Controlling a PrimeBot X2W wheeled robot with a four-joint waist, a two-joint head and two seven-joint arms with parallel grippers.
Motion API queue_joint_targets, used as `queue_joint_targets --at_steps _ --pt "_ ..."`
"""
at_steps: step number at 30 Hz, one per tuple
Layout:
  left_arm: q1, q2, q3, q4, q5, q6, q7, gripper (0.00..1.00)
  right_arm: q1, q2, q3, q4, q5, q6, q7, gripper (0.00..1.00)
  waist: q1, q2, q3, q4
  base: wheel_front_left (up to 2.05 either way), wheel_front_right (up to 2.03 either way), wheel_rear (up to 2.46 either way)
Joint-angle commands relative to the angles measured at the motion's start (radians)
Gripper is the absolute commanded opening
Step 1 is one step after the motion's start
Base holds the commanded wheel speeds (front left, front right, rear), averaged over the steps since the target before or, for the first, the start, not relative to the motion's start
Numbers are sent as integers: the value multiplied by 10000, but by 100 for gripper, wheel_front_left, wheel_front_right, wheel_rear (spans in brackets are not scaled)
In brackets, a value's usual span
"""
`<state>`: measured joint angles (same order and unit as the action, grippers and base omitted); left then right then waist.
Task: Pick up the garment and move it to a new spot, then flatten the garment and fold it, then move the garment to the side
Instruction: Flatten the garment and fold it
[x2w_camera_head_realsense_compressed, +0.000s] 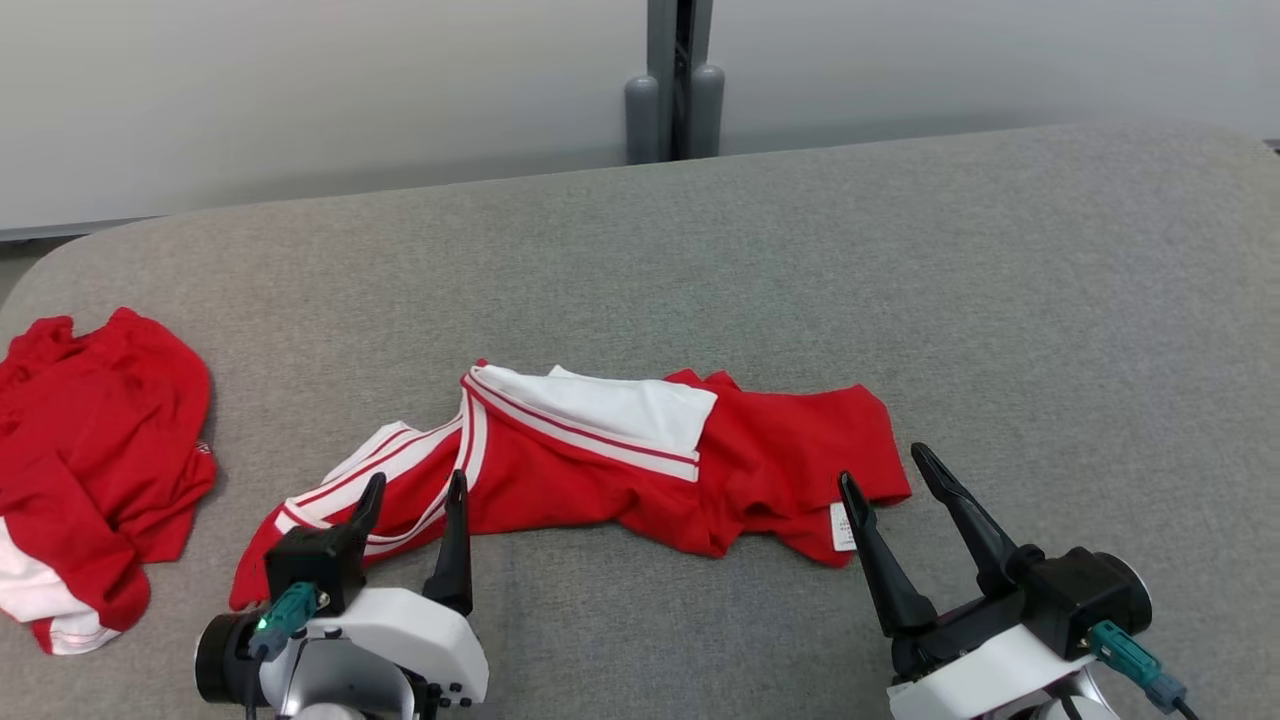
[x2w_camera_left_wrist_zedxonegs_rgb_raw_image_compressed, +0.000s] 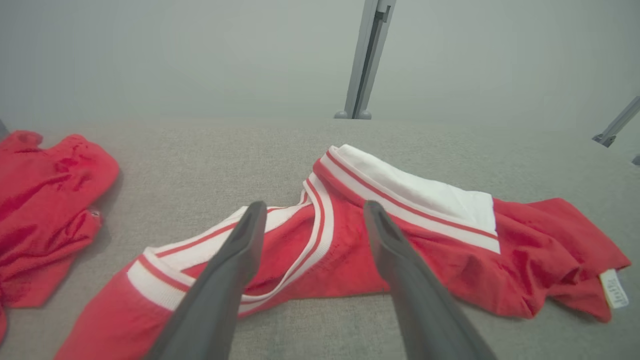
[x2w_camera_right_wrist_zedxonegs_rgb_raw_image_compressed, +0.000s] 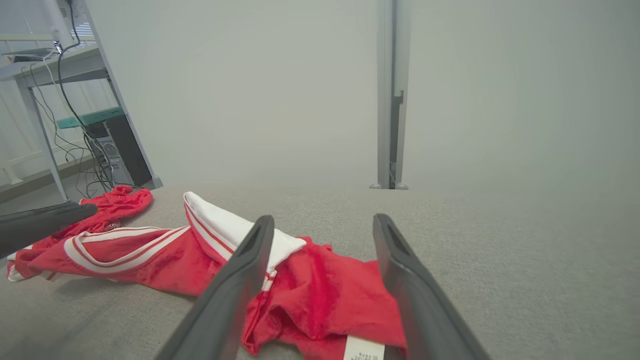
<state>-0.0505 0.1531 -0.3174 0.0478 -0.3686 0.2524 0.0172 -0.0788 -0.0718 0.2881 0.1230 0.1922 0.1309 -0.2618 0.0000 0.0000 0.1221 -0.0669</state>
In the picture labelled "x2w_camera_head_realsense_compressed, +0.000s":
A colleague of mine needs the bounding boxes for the teal right camera cable connector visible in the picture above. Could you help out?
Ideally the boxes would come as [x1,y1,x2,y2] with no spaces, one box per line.
[1088,620,1189,713]

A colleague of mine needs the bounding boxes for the red shorts white side panels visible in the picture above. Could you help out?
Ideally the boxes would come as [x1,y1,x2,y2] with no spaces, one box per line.
[0,307,218,656]

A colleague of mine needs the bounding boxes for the red jersey white striped trim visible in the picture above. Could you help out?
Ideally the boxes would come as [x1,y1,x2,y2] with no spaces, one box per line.
[228,362,913,611]

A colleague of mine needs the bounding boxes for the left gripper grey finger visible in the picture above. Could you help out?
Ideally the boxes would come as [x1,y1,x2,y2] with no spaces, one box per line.
[348,472,387,551]
[424,470,474,616]

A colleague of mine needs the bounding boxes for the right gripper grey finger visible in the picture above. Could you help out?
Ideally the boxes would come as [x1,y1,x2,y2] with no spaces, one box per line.
[838,472,938,636]
[910,443,1023,599]

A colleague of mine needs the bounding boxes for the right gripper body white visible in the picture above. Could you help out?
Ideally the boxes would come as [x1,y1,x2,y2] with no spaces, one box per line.
[887,593,1098,720]

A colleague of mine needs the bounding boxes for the teal camera cable connector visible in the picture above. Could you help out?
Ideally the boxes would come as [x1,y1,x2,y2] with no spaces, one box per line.
[1088,620,1189,713]
[250,583,321,661]

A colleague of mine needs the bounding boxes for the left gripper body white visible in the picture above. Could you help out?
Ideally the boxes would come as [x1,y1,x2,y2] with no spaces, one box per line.
[298,586,491,717]

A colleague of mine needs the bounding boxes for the teal left camera cable connector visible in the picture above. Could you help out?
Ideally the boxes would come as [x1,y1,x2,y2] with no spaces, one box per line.
[250,583,321,661]

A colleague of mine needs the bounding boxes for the grey metal partition post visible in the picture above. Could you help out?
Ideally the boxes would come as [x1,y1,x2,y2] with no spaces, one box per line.
[625,0,726,166]

